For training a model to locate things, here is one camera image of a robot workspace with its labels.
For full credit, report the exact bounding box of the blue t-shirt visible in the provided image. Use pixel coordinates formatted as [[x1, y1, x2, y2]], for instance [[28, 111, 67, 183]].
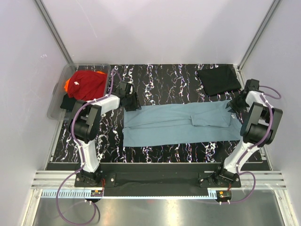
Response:
[[123, 101, 242, 147]]

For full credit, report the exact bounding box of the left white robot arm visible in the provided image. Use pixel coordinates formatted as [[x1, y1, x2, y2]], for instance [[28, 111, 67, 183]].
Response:
[[68, 81, 141, 186]]

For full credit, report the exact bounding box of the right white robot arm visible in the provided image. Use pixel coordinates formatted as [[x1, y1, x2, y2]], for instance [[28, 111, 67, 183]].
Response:
[[213, 79, 283, 187]]

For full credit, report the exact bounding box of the folded black t-shirt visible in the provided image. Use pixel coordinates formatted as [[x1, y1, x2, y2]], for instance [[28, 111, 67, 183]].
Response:
[[197, 65, 241, 96]]

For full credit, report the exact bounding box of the red t-shirt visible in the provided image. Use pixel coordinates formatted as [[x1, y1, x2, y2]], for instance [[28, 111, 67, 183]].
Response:
[[67, 70, 107, 101]]

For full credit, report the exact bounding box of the clear plastic bin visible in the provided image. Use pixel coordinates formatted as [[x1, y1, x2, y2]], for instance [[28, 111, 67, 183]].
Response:
[[47, 63, 111, 120]]

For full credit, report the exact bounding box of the black t-shirt in bin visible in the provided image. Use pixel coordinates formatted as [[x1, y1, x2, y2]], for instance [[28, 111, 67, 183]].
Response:
[[60, 94, 77, 111]]

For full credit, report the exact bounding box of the orange t-shirt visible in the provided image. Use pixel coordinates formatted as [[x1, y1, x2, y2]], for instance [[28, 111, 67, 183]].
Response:
[[64, 79, 70, 92]]

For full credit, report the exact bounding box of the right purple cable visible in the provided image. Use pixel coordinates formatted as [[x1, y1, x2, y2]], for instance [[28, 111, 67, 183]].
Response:
[[231, 85, 282, 206]]

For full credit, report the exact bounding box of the purple cable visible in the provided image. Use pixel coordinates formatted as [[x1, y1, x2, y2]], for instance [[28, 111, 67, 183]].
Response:
[[56, 68, 123, 224], [231, 85, 282, 206]]

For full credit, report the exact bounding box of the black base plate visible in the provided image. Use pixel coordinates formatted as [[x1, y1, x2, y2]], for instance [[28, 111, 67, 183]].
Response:
[[75, 163, 228, 198]]

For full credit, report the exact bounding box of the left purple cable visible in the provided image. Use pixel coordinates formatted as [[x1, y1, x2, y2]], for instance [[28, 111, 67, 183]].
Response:
[[56, 68, 123, 224]]

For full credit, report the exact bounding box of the aluminium frame rail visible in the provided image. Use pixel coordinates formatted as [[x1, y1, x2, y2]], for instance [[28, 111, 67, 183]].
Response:
[[31, 171, 286, 190]]

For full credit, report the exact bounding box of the white slotted cable duct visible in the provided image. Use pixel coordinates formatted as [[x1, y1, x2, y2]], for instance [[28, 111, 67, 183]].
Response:
[[41, 189, 103, 199]]

